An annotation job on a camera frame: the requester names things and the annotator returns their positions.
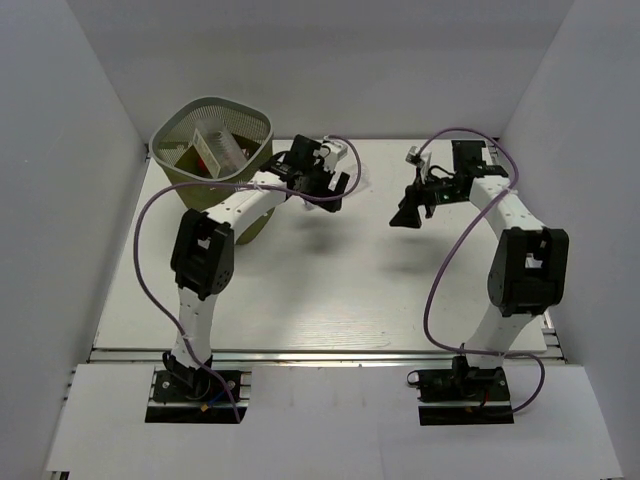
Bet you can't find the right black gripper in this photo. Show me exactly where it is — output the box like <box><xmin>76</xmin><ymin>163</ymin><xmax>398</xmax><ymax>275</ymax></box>
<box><xmin>390</xmin><ymin>167</ymin><xmax>467</xmax><ymax>229</ymax></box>

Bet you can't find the large clear ribbed bottle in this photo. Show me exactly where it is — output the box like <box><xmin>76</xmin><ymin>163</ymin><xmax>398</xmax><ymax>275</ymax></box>
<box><xmin>192</xmin><ymin>117</ymin><xmax>248</xmax><ymax>179</ymax></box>

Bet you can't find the small red cap bottle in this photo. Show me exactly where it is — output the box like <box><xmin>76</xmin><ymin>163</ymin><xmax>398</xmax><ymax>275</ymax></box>
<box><xmin>195</xmin><ymin>158</ymin><xmax>210</xmax><ymax>175</ymax></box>

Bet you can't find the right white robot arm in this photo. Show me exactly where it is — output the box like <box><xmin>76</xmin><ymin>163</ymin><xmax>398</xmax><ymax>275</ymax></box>
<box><xmin>389</xmin><ymin>140</ymin><xmax>569</xmax><ymax>399</ymax></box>

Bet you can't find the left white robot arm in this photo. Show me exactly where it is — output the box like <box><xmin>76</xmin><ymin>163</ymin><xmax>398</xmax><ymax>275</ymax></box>
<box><xmin>163</xmin><ymin>135</ymin><xmax>349</xmax><ymax>399</ymax></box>

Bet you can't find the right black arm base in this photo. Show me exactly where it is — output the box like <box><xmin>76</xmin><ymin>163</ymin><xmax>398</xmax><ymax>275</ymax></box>
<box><xmin>406</xmin><ymin>355</ymin><xmax>514</xmax><ymax>426</ymax></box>

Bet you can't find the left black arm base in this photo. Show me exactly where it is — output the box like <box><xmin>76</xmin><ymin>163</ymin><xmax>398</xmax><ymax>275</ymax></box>
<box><xmin>145</xmin><ymin>351</ymin><xmax>249</xmax><ymax>425</ymax></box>

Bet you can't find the green mesh waste bin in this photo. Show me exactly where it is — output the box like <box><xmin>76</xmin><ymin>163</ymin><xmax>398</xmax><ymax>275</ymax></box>
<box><xmin>150</xmin><ymin>97</ymin><xmax>278</xmax><ymax>246</ymax></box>

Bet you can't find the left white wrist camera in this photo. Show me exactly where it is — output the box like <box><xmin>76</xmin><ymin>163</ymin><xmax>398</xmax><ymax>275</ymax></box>
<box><xmin>319</xmin><ymin>135</ymin><xmax>348</xmax><ymax>167</ymax></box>

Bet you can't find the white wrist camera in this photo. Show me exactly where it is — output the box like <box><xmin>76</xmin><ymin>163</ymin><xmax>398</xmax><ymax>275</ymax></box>
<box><xmin>319</xmin><ymin>135</ymin><xmax>348</xmax><ymax>167</ymax></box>
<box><xmin>405</xmin><ymin>146</ymin><xmax>432</xmax><ymax>183</ymax></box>

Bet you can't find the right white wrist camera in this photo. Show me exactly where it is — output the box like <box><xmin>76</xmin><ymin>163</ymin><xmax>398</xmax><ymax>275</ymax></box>
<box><xmin>405</xmin><ymin>146</ymin><xmax>432</xmax><ymax>183</ymax></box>

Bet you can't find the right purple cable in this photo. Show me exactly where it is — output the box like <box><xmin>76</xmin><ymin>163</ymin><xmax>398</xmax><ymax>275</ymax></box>
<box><xmin>417</xmin><ymin>127</ymin><xmax>546</xmax><ymax>414</ymax></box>

